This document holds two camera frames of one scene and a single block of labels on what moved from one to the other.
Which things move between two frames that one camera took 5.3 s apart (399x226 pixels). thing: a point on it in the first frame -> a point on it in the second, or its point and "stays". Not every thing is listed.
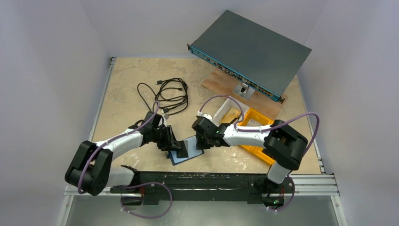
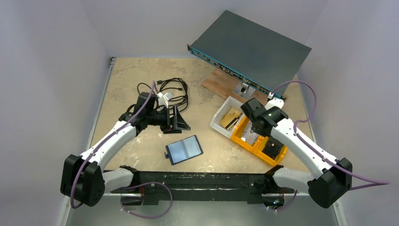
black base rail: [148, 185] stays
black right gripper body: [201, 137] -> [253, 131]
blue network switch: [262, 58] stays
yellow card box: [230, 115] stays
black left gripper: [170, 139] -> [170, 120]
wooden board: [224, 84] stays
